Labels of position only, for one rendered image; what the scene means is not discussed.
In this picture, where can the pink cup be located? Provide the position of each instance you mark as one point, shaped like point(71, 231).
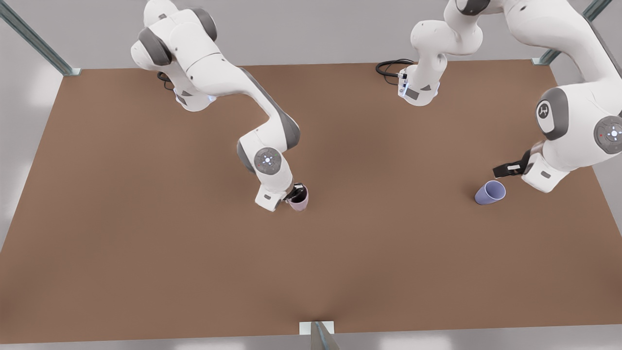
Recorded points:
point(300, 200)

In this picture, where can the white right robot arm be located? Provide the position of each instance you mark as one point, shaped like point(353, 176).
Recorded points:
point(214, 73)

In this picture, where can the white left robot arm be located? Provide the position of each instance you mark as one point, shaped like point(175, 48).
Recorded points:
point(573, 112)

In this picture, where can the purple cup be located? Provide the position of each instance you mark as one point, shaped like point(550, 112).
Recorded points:
point(490, 192)

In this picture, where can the silver frame post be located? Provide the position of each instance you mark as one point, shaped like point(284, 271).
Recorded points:
point(36, 40)
point(318, 335)
point(566, 36)

